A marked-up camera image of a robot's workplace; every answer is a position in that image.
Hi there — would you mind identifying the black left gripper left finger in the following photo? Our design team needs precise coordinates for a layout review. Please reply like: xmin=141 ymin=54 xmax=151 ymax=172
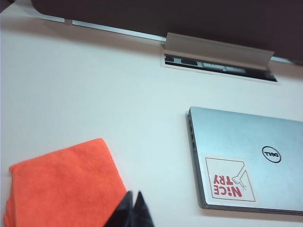
xmin=105 ymin=191 xmax=134 ymax=227

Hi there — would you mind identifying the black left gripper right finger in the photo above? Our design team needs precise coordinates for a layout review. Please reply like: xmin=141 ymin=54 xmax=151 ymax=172
xmin=133 ymin=191 xmax=156 ymax=227

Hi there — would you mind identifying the orange microfibre rag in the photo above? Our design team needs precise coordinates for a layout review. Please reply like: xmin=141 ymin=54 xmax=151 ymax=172
xmin=3 ymin=138 xmax=130 ymax=227

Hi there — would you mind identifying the grey Dell laptop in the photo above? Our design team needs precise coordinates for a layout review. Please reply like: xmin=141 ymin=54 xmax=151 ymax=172
xmin=185 ymin=106 xmax=303 ymax=216

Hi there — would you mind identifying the white red Nice Try sticker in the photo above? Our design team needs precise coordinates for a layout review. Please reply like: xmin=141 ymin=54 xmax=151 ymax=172
xmin=205 ymin=157 xmax=258 ymax=203

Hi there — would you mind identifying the grey fabric desk divider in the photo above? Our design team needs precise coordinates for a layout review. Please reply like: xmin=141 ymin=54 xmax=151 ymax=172
xmin=30 ymin=0 xmax=303 ymax=65

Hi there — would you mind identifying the white cable tray flap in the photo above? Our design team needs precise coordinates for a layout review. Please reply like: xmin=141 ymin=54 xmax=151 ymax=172
xmin=162 ymin=32 xmax=278 ymax=83

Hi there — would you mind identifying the white divider bracket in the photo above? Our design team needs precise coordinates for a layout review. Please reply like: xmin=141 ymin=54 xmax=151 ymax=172
xmin=37 ymin=16 xmax=66 ymax=24

